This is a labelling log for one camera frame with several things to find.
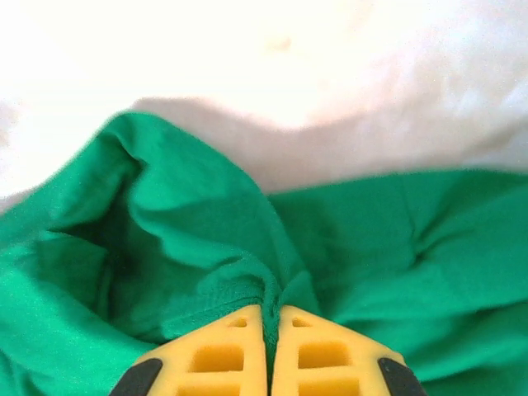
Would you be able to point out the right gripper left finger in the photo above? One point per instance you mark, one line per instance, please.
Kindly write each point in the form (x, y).
(214, 354)

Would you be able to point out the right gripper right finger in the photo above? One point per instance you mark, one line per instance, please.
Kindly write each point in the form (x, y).
(326, 354)

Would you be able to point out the green t-shirt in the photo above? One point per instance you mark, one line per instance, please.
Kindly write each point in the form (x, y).
(371, 247)

